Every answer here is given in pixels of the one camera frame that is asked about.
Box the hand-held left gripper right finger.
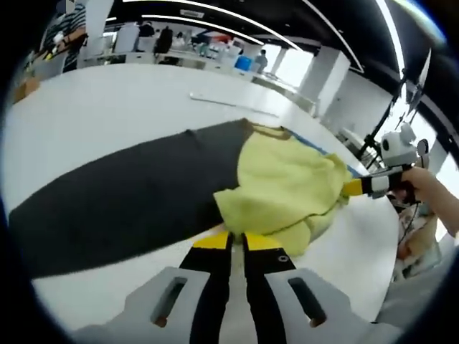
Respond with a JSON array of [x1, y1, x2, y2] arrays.
[[242, 231, 381, 344]]

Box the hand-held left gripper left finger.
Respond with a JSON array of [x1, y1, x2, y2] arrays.
[[118, 230, 234, 344]]

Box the blue template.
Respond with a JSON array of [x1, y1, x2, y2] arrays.
[[288, 130, 363, 178]]

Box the black and yellow-green garment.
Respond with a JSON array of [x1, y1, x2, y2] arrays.
[[7, 120, 354, 280]]

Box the person's right hand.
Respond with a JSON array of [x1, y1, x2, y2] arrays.
[[399, 166, 437, 205]]

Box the black monitor stand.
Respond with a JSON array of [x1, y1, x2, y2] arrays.
[[358, 67, 420, 169]]

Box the long ceiling light strip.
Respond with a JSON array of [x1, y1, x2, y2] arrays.
[[141, 13, 292, 48], [375, 0, 403, 77]]

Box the grey mesh chair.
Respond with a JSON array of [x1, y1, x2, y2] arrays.
[[376, 272, 443, 335]]

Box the white power strip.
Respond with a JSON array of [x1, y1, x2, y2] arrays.
[[189, 91, 280, 118]]

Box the cardboard box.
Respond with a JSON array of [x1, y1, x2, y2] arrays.
[[12, 77, 40, 104]]

